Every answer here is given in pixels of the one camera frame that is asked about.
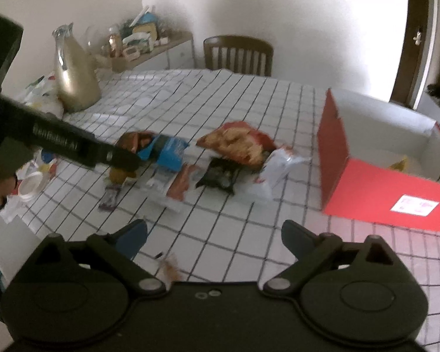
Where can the small purple snack packet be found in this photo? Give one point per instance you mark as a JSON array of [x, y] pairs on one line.
[[110, 197]]

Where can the red cardboard box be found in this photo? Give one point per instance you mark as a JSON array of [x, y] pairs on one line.
[[366, 194]]

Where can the clear wrapped snack bar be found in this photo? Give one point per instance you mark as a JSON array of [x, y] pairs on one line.
[[158, 181]]

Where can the white wooden sideboard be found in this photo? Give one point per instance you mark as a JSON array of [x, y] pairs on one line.
[[168, 53]]

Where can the copper jar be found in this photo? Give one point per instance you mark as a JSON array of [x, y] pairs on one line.
[[115, 42]]

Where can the brown door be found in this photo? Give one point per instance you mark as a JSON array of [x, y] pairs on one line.
[[407, 44]]

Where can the white sheet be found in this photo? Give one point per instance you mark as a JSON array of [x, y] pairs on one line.
[[11, 234]]

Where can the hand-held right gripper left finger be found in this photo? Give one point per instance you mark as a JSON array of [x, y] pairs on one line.
[[135, 233]]

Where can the black snack packet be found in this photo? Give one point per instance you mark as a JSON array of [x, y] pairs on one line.
[[220, 176]]

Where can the wooden chair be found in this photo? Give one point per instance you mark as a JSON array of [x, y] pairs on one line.
[[238, 53]]

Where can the red chip bag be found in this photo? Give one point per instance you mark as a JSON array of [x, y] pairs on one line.
[[238, 143]]

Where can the dark bundle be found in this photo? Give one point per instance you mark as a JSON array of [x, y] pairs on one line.
[[438, 90]]

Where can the colourful small packet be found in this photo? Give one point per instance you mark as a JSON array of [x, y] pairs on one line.
[[46, 157]]

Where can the white photo frame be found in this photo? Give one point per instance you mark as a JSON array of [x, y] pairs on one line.
[[131, 53]]

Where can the white and red snack packet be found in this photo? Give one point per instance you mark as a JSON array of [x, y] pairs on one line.
[[275, 172]]

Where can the brown orange snack packet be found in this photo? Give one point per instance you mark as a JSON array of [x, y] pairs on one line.
[[132, 140]]

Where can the blue snack packet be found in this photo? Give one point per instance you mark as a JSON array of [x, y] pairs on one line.
[[170, 150]]

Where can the golden vase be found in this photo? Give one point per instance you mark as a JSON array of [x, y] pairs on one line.
[[73, 77]]

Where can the printed plastic bag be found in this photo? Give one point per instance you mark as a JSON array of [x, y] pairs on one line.
[[44, 93]]

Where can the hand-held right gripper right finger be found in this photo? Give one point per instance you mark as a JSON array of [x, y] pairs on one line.
[[296, 237]]

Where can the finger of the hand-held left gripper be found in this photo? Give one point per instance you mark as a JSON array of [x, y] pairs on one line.
[[121, 157]]

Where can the small torn snack wrapper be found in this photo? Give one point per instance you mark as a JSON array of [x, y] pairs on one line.
[[169, 268]]

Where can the orange sausage packet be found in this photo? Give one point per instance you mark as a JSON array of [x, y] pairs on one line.
[[180, 185]]

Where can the clear glass vase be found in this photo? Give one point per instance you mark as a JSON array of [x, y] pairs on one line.
[[91, 38]]

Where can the yellow brown snack packet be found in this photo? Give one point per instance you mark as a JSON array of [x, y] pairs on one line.
[[119, 175]]

